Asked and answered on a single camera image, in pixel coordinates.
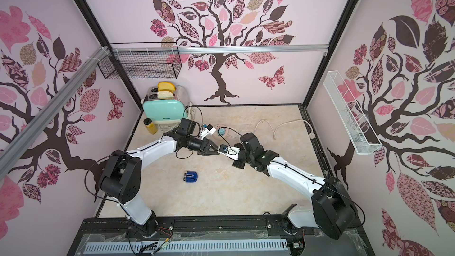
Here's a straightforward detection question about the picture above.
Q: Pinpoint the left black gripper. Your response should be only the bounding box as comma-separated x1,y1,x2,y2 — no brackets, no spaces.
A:
185,135,220,156

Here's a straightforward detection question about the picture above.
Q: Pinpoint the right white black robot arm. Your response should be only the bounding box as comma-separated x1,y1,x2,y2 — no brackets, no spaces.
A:
218,133,358,239

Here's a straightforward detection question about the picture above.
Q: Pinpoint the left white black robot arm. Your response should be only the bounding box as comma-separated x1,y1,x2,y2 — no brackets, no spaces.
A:
97,118,219,237

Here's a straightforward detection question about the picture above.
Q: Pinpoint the round pink power strip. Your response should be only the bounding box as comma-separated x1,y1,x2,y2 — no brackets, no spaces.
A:
212,124,238,141

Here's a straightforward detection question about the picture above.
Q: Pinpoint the mint green toaster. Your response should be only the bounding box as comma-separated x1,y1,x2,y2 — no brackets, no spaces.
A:
142,85,191,124

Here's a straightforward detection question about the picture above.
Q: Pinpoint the yellow juice bottle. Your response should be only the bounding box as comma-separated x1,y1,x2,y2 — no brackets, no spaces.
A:
143,118,158,135

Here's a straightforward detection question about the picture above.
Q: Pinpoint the pale bread slice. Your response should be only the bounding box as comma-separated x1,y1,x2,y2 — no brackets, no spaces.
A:
157,90,174,99

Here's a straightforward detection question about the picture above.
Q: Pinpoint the yellow bread slice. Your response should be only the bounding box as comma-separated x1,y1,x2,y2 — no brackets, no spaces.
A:
158,82,176,92

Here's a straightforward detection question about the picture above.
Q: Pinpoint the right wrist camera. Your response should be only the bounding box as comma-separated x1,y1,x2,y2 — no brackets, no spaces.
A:
218,144,240,158

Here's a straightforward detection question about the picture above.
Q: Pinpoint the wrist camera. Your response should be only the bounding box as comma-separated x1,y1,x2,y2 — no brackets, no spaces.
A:
218,144,240,158
199,124,216,139

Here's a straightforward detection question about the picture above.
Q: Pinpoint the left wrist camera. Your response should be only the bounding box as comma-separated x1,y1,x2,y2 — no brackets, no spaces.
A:
199,124,216,139

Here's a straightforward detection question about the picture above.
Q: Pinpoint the white power strip cord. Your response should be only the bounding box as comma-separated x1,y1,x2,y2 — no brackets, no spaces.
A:
234,119,317,143

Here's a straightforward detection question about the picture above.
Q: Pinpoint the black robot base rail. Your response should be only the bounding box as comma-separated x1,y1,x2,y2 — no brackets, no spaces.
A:
67,214,374,256

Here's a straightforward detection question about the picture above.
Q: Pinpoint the black wire wall basket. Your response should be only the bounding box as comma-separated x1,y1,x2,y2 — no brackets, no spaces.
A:
97,41,183,79

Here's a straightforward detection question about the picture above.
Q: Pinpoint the white slotted cable duct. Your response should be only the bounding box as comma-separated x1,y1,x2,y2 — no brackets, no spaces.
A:
82,239,289,256

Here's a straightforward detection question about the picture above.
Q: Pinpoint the white wire wall basket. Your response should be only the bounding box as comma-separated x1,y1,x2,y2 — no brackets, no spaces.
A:
323,71,383,155

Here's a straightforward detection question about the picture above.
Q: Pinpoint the back aluminium rail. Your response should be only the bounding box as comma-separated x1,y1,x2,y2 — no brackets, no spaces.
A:
113,45,329,54

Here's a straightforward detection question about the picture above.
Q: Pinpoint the aluminium rail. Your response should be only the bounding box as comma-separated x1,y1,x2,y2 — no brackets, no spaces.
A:
113,45,329,54
1,46,108,178

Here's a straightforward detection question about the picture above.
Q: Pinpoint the left aluminium rail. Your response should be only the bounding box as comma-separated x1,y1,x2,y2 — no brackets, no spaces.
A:
1,46,108,178

